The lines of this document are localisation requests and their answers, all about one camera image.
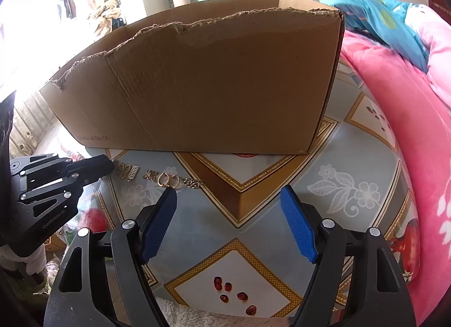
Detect light pink printed quilt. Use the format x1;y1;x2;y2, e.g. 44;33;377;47
403;3;451;109

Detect pile of clothes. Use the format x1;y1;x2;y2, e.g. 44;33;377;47
86;0;124;31

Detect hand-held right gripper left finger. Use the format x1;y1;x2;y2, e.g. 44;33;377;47
44;186;178;327

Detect brown cardboard box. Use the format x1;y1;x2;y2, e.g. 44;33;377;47
39;0;344;155

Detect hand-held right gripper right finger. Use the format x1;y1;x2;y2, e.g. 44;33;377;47
280;185;416;327

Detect metal railing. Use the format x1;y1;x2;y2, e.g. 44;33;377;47
9;91;62;158

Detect blue quilt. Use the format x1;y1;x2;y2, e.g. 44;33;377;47
319;0;432;74

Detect pink plush blanket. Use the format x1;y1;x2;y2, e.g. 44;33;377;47
336;29;451;327

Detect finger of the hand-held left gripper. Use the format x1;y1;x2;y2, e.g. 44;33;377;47
10;153;116;177
19;172;113;209

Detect hanging dark clothes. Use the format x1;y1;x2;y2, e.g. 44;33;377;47
58;0;76;19

